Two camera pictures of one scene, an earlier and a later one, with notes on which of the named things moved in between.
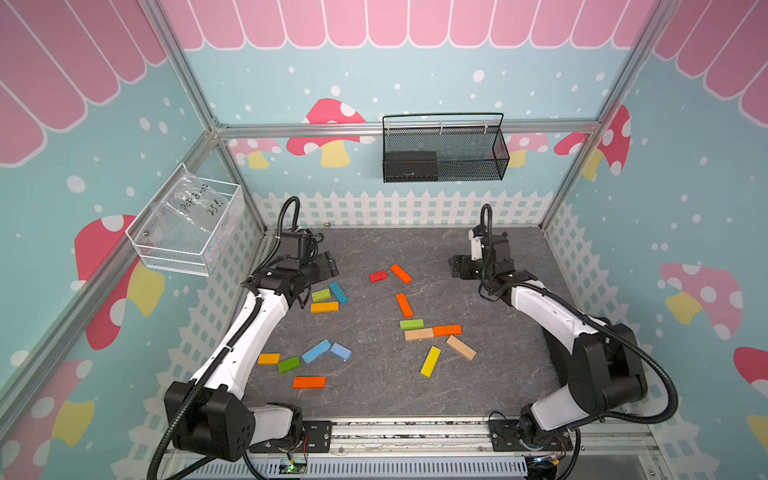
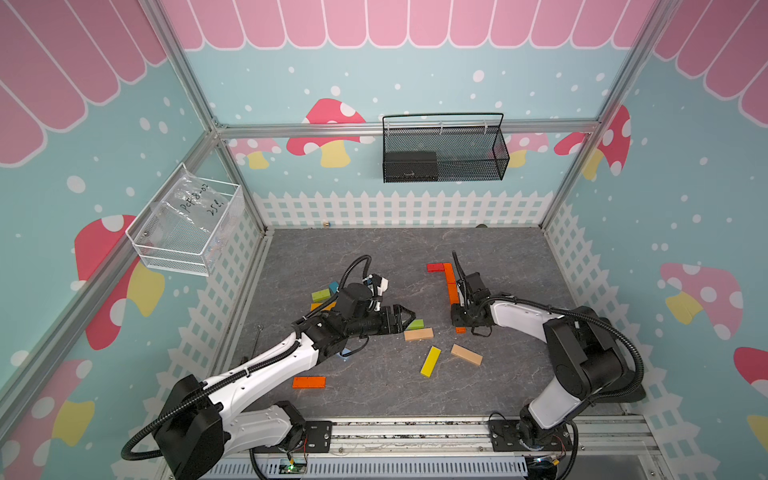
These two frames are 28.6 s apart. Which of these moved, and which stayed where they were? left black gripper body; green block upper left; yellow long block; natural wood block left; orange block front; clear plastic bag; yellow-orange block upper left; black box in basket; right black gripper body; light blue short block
Moved: left black gripper body; right black gripper body
Stayed: green block upper left; yellow long block; orange block front; natural wood block left; light blue short block; yellow-orange block upper left; clear plastic bag; black box in basket
